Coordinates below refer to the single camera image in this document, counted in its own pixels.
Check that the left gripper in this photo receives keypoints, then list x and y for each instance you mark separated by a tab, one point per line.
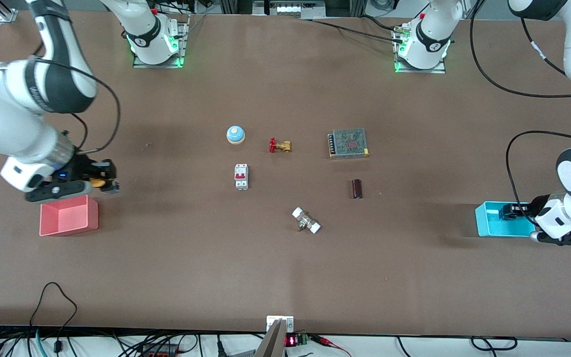
534	205

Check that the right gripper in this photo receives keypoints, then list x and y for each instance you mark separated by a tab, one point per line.
83	167

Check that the yellow push button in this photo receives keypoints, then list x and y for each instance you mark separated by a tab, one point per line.
98	182

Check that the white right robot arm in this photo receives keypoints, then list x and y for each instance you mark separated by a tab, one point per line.
8	119

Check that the cyan plastic box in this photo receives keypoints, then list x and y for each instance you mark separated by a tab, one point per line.
493	225

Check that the pink plastic box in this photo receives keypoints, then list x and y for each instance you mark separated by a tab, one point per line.
65	220

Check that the white circuit breaker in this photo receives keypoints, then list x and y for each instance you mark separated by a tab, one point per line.
241	177

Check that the blue service bell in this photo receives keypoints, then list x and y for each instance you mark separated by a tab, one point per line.
235	134

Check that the dark brown cylinder capacitor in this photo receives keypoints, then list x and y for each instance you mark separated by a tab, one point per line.
357	189

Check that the power strip with red switches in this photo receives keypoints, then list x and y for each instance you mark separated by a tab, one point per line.
159	353

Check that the metal mesh power supply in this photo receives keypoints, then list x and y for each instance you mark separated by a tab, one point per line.
349	143

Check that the metal fitting with white caps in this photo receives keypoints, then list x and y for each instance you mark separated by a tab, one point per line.
307	221

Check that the red digit display module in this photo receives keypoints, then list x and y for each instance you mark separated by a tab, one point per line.
290	341

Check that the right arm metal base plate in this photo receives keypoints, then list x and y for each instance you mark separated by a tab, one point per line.
184	44

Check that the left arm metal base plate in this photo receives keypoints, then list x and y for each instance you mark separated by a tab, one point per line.
439	69

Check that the grey camera mount bar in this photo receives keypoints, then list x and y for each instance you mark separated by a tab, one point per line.
273	342

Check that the aluminium frame with white device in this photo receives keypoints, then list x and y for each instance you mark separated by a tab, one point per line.
298	9

